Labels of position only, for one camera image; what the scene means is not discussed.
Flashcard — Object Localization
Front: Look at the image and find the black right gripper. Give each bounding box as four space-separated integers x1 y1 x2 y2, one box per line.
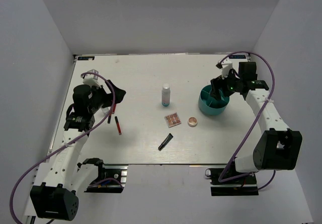
210 67 243 101

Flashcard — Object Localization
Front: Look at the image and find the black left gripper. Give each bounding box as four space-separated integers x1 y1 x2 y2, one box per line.
88 80 126 114

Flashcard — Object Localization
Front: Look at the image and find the dark red lip gloss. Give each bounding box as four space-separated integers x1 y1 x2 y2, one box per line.
111 104 116 114

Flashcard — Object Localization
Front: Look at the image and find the red lip gloss tube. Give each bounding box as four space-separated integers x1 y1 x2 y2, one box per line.
114 116 122 135

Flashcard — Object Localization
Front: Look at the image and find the white pink spray bottle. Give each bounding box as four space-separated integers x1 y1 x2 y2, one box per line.
162 83 171 107

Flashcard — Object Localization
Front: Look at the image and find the black squeeze tube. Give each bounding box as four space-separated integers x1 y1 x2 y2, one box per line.
158 133 173 151

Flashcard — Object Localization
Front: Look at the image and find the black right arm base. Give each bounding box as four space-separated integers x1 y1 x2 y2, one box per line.
205 168 259 196

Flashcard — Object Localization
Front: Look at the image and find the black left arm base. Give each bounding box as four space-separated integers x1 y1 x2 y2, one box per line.
77 158 128 193

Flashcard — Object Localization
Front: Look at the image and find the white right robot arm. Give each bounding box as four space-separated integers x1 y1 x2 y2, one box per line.
210 62 302 183

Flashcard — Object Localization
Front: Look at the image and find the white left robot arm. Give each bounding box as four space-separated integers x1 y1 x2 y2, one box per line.
30 79 126 221

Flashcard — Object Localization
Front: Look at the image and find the teal round organizer cup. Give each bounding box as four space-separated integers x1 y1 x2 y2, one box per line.
198 85 229 116

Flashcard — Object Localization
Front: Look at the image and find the round beige powder compact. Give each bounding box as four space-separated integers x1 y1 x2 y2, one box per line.
188 117 198 127

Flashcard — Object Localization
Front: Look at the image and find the orange eyeshadow palette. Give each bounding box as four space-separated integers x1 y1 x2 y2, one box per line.
165 112 182 128

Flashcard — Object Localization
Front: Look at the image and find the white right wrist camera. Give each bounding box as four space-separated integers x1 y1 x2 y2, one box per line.
216 59 233 79

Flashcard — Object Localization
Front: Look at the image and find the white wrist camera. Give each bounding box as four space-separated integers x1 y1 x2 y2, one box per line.
81 69 101 88
216 59 233 79

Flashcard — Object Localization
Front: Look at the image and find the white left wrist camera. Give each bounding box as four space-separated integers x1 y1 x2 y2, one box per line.
81 69 101 88

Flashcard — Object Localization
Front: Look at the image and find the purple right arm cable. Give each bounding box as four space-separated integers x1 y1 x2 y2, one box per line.
218 51 276 191

